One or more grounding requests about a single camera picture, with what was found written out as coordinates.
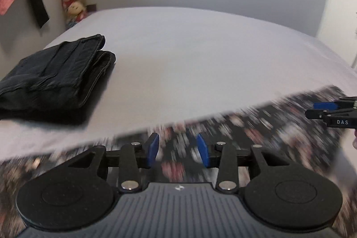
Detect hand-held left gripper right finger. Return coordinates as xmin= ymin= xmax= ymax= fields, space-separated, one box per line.
xmin=197 ymin=133 xmax=292 ymax=194

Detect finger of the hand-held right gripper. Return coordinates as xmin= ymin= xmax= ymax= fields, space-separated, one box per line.
xmin=313 ymin=97 xmax=357 ymax=111
xmin=305 ymin=108 xmax=357 ymax=120

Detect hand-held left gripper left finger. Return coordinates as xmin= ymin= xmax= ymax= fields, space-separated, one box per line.
xmin=68 ymin=132 xmax=160 ymax=193

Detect grey floral pants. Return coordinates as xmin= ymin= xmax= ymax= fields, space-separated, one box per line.
xmin=0 ymin=85 xmax=349 ymax=230

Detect bed with white sheet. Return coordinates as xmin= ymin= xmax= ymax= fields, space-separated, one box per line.
xmin=0 ymin=6 xmax=357 ymax=166

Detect folded black pants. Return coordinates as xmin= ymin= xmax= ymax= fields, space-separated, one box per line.
xmin=0 ymin=34 xmax=116 ymax=125

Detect black hanging strap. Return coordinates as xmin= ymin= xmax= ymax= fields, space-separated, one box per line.
xmin=26 ymin=0 xmax=50 ymax=29

